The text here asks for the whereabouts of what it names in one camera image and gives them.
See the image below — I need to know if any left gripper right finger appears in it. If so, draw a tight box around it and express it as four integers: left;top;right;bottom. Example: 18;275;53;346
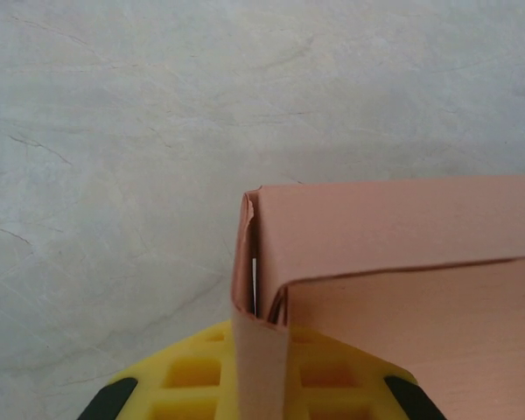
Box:
285;325;448;420

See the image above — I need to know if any pink paper box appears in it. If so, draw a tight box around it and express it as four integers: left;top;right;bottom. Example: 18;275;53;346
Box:
229;173;525;420

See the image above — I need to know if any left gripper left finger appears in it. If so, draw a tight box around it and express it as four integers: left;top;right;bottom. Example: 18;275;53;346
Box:
81;318;242;420

